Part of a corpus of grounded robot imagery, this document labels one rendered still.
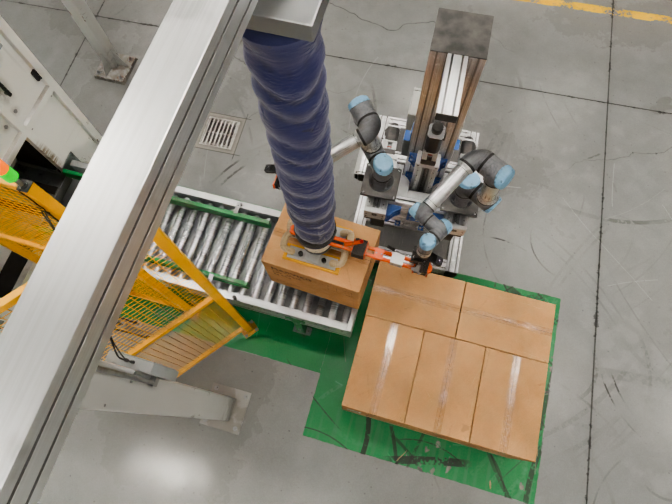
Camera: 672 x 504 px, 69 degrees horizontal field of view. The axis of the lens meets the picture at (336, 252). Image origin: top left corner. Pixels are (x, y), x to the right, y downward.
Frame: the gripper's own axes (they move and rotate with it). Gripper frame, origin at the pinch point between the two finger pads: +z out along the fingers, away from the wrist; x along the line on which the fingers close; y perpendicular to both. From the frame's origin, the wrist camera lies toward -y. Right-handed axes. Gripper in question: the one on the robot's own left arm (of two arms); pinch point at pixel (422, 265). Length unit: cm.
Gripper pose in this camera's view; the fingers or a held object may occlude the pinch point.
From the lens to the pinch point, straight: 266.3
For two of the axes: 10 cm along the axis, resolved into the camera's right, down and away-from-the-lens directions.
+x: -3.0, 8.9, -3.4
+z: 0.2, 3.6, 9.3
